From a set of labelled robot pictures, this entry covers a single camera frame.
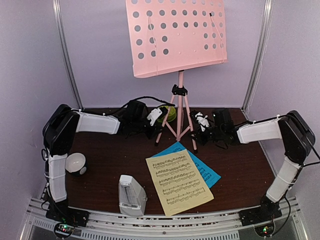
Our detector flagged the blue sheet music page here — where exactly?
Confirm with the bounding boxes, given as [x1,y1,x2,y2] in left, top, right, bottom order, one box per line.
[152,142,221,188]

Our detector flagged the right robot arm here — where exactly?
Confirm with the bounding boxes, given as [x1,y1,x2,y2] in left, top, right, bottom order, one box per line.
[189,108,319,222]

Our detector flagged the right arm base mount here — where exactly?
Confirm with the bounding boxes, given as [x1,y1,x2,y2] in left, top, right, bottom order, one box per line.
[239,207,282,238]

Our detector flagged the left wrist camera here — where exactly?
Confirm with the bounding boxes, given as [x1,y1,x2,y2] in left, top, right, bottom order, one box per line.
[146,106,168,126]

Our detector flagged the white and navy bowl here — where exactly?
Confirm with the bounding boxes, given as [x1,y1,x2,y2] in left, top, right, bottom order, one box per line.
[65,152,88,176]

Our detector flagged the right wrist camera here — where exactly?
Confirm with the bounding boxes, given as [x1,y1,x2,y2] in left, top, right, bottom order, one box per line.
[190,110,211,132]

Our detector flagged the right aluminium frame post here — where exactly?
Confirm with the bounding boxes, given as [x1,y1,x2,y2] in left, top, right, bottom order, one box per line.
[242,0,274,115]

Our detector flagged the green plastic bowl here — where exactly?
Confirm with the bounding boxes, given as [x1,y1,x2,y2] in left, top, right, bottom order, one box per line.
[157,107,177,123]

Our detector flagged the left aluminium frame post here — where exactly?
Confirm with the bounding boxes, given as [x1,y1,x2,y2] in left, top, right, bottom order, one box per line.
[52,0,84,110]

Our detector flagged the yellow sheet music page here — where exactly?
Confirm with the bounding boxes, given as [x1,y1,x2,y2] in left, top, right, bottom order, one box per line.
[146,149,214,217]

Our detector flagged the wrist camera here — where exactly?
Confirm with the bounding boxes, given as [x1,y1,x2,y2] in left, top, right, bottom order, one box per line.
[190,110,211,132]
[146,106,168,126]

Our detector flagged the aluminium frame post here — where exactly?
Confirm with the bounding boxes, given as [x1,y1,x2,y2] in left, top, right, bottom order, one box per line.
[52,0,84,110]
[242,0,274,115]

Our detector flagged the front aluminium rail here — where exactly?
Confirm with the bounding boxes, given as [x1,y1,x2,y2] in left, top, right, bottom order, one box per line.
[17,197,312,240]

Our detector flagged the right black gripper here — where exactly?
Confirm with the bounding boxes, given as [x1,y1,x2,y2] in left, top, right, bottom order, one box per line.
[188,125,225,146]

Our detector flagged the white metronome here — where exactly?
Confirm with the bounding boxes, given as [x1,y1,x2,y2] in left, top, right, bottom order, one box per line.
[118,174,148,217]

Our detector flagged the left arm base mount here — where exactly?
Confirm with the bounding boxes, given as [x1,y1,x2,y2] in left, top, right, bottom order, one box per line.
[45,208,90,239]

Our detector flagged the pink music stand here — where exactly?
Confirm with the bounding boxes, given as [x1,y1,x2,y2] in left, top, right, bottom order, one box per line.
[125,0,228,141]

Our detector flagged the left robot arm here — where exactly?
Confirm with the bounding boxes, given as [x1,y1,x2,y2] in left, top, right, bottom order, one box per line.
[41,96,174,222]

